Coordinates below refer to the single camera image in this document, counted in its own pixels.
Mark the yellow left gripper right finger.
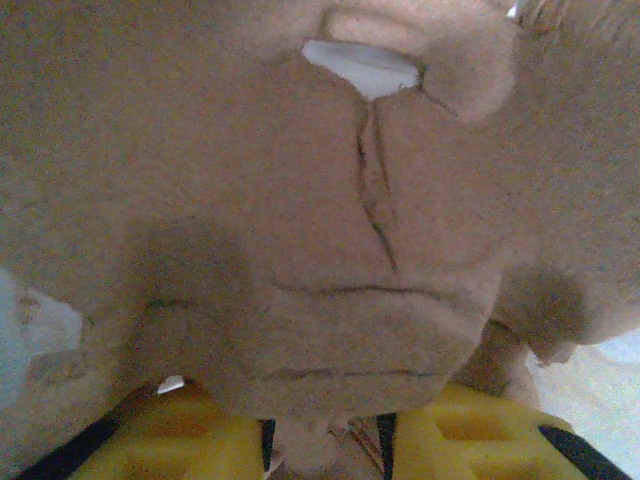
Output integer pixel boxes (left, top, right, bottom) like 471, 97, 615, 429
375, 383, 635, 480

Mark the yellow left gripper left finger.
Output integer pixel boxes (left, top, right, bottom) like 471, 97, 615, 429
19, 379, 277, 480

